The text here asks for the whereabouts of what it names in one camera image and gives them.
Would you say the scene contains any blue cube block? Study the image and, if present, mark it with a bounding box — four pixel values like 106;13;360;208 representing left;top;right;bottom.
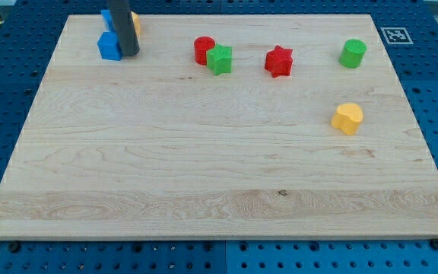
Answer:
97;32;122;61

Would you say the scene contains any blue triangle block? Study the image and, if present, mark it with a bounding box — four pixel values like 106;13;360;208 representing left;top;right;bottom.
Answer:
100;9;115;33

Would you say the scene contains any light wooden board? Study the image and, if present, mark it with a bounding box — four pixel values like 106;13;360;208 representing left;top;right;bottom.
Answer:
0;14;438;241

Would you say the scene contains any green star block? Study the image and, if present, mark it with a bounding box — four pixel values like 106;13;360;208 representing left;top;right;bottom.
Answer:
206;43;233;75

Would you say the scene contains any red cylinder block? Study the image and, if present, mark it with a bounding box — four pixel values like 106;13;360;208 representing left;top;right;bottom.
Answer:
193;36;215;65

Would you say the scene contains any red star block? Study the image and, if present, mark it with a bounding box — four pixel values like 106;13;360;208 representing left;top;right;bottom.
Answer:
265;45;293;78

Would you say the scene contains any yellow heart block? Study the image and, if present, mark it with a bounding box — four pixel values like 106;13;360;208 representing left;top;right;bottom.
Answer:
330;103;363;135

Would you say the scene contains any yellow block behind rod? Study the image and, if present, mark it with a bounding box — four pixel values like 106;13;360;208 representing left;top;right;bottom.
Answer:
130;11;141;37

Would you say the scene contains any green cylinder block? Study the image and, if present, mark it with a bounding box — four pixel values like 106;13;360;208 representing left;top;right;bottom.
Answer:
339;39;367;69

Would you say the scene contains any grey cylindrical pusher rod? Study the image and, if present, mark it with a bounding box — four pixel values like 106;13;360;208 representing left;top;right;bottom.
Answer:
107;0;140;56

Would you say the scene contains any white fiducial marker tag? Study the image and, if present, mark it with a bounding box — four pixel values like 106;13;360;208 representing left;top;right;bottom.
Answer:
381;27;413;45

